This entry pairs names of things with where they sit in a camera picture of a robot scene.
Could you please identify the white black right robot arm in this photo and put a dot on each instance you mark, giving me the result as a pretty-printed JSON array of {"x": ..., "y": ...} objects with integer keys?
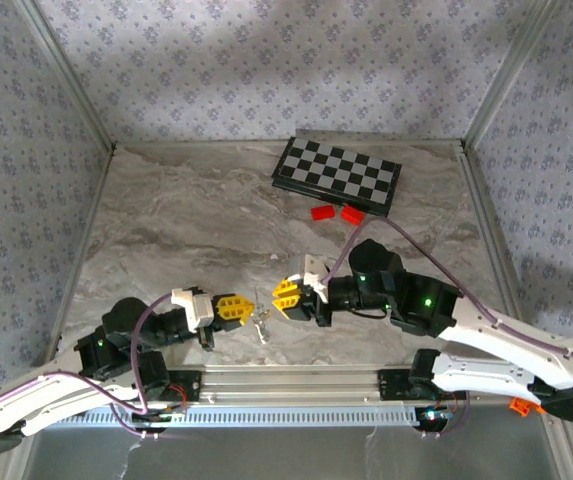
[{"x": 506, "y": 340}]

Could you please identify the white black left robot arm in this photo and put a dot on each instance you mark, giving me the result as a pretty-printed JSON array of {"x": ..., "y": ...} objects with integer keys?
[{"x": 56, "y": 395}]

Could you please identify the aluminium mounting beam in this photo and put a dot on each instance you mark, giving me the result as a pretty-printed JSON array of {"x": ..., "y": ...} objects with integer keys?
[{"x": 291, "y": 385}]

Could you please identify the red smooth toy brick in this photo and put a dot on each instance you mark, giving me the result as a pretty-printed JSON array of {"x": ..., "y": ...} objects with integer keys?
[{"x": 352, "y": 215}]

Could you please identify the red studded toy brick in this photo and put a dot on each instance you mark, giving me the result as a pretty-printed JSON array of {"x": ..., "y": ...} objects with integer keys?
[{"x": 322, "y": 212}]

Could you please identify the small circuit board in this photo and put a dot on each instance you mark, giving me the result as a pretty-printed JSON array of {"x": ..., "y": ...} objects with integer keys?
[
  {"x": 433, "y": 416},
  {"x": 158, "y": 416}
]

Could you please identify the black grey folding chessboard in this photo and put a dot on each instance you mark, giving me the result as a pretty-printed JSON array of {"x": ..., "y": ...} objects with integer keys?
[{"x": 336, "y": 175}]

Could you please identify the grey metal sheet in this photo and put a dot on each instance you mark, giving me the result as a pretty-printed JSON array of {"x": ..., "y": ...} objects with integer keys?
[{"x": 266, "y": 455}]

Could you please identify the orange plastic clamp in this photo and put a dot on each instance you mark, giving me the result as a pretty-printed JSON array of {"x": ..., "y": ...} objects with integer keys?
[{"x": 520, "y": 406}]

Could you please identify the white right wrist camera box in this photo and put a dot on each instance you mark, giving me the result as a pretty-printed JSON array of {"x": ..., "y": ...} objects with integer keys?
[{"x": 312, "y": 272}]

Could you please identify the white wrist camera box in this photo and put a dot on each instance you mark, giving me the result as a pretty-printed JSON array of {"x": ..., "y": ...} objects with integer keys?
[
  {"x": 193, "y": 310},
  {"x": 312, "y": 272}
]

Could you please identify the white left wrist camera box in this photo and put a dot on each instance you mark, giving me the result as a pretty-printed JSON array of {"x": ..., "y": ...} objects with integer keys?
[{"x": 193, "y": 310}]

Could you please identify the aluminium side rail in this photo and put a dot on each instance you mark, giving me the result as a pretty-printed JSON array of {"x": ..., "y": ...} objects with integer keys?
[
  {"x": 86, "y": 240},
  {"x": 493, "y": 225}
]

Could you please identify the aluminium back rail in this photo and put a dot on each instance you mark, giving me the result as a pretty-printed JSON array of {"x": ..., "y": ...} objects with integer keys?
[{"x": 191, "y": 143}]

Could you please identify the aluminium frame post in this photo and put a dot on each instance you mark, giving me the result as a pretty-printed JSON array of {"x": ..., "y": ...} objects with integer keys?
[
  {"x": 508, "y": 75},
  {"x": 72, "y": 80}
]

